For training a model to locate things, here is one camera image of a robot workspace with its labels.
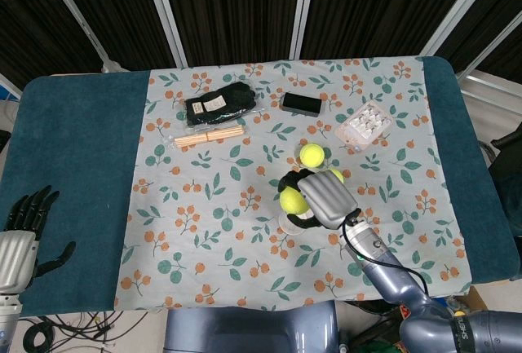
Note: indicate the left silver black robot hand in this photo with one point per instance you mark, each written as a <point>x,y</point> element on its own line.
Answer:
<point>16,255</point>

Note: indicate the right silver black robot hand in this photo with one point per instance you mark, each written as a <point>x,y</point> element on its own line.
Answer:
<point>326,202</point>

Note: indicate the yellow tennis ball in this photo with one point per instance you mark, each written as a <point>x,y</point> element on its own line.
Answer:
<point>312,154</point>
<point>293,203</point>
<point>337,174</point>

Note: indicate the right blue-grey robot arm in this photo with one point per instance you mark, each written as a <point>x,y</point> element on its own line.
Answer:
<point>391,271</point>

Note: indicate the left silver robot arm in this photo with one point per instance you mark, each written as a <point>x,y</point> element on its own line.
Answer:
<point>8,320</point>

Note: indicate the clear cup with yellow-green ball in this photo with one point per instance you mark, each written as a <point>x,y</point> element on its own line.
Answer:
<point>290,228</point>

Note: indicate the clear plastic parts box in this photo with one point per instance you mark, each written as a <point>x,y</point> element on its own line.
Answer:
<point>365,124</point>

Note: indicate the floral leaf print tablecloth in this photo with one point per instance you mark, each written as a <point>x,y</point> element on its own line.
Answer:
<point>228,214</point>

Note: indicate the black rectangular case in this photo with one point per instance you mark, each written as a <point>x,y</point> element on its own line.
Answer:
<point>302,103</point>

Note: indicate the teal table cover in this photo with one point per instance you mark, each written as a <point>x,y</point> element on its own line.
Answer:
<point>73,145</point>

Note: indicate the wooden sticks in plastic pack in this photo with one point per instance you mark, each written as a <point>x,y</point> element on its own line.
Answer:
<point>208,137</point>

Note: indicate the black gloves in plastic bag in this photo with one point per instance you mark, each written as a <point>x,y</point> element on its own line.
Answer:
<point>220,104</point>

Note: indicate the blue-grey robot torso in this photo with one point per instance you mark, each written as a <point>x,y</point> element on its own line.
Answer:
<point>249,328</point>

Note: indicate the brown cardboard box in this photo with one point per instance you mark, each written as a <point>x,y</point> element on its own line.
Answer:
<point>478,301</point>

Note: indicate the black chair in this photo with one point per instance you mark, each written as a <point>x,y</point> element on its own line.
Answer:
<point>507,173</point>

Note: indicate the silver aluminium frame post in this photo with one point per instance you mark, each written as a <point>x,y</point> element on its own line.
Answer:
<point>81,23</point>
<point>446,6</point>
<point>489,51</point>
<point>165,10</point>
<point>305,6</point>

